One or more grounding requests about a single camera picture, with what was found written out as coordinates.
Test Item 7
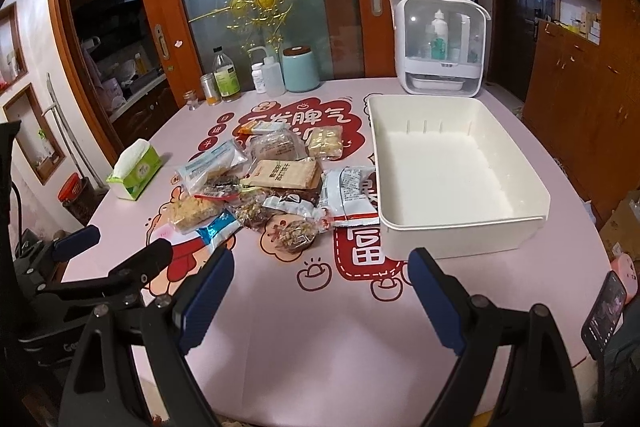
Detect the puffed rice cake pack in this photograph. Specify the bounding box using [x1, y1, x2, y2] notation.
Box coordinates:
[168, 196, 222, 234]

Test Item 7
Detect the blue foil snack packet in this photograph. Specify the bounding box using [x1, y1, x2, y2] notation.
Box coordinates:
[196, 210, 242, 253]

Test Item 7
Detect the nut cluster clear pack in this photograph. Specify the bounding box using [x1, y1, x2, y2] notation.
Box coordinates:
[230, 188, 276, 229]

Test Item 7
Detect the seaweed snack red-edged bag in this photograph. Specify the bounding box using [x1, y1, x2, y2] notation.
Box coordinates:
[193, 174, 241, 202]

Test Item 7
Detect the chocolate white wrapper snack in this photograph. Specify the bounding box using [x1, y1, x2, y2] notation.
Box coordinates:
[262, 193, 326, 221]

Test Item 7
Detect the beige soda cracker pack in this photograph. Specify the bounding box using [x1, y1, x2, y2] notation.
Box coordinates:
[240, 158, 321, 190]

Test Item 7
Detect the brown bread clear pack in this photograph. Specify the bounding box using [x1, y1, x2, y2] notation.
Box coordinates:
[248, 129, 299, 160]

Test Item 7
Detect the white red snack bag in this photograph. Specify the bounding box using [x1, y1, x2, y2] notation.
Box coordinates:
[319, 166, 380, 228]

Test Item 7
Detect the yellow rice cracker pack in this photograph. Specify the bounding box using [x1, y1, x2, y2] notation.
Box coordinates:
[306, 126, 344, 160]

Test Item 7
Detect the white light-blue snack bag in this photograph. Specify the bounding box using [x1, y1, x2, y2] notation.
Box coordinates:
[176, 140, 248, 195]

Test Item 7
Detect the red bucket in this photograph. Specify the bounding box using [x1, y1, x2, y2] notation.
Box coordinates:
[58, 172, 98, 225]

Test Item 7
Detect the black smartphone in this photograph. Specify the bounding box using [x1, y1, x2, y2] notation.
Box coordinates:
[580, 271, 627, 361]

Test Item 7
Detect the green tissue box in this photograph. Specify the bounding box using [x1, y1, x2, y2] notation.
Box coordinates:
[106, 139, 162, 202]

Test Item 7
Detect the pink plastic stool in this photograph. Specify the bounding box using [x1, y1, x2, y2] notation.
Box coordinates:
[611, 254, 639, 303]

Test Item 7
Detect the cardboard box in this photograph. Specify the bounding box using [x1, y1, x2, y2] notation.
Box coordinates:
[600, 190, 639, 261]

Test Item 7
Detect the small glass jar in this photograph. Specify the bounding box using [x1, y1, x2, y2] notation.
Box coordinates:
[183, 90, 198, 110]

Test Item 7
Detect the orange white small packet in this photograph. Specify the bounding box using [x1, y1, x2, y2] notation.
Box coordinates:
[238, 120, 288, 136]

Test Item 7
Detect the small metal can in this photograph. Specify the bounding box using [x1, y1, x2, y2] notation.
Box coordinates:
[200, 72, 221, 106]

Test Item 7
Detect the white plastic storage bin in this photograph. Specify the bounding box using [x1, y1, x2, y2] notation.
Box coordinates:
[367, 94, 551, 259]

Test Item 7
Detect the clear bottle green label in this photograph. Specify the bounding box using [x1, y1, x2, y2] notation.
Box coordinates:
[213, 46, 241, 102]

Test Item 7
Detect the white squeeze bottle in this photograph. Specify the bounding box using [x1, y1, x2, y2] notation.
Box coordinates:
[247, 46, 286, 98]

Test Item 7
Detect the small white pill bottle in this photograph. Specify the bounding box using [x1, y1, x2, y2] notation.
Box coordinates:
[250, 62, 266, 93]

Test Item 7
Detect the teal canister wooden lid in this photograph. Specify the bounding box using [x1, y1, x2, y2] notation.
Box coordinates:
[281, 46, 320, 92]

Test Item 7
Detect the wooden cabinet with shelves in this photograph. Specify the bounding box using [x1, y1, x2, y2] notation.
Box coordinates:
[523, 0, 639, 223]

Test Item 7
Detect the white cosmetic organizer case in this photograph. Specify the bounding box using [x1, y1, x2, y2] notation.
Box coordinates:
[390, 0, 490, 98]

